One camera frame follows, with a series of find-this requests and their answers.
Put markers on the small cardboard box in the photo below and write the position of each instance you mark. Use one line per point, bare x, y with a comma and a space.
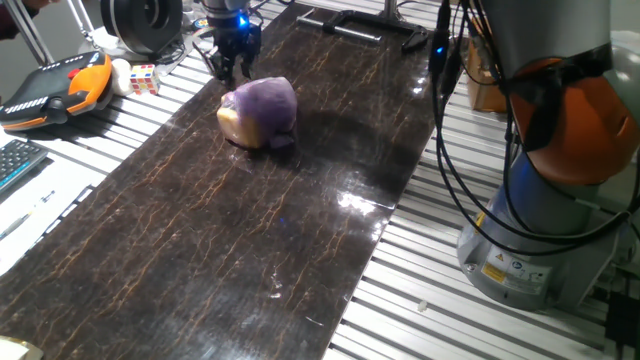
482, 95

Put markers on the orange black teach pendant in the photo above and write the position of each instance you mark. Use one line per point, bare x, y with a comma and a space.
55, 92

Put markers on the pen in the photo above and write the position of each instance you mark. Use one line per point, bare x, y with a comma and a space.
25, 216

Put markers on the black computer keyboard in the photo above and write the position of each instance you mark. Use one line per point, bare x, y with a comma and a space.
17, 162

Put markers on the Rubik's cube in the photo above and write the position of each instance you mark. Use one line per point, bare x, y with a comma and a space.
145, 79

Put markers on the upright aluminium pole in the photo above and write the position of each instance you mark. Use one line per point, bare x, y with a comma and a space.
27, 30

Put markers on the black round spool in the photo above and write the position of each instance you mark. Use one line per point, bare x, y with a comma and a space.
142, 22

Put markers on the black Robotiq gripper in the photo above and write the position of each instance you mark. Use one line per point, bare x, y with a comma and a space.
235, 35

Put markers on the dark brown marble mat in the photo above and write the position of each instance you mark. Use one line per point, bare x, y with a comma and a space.
200, 225

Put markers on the purple plastic bag of things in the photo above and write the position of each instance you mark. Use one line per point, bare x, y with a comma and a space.
262, 112

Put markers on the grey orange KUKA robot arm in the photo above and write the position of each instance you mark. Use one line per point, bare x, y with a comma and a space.
575, 130

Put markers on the forearm in dark red sleeve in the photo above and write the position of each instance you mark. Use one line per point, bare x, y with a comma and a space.
12, 25

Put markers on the white egg-shaped object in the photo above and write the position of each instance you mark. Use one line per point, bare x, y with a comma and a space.
121, 77

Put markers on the white paper sheet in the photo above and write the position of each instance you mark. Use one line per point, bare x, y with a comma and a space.
40, 215

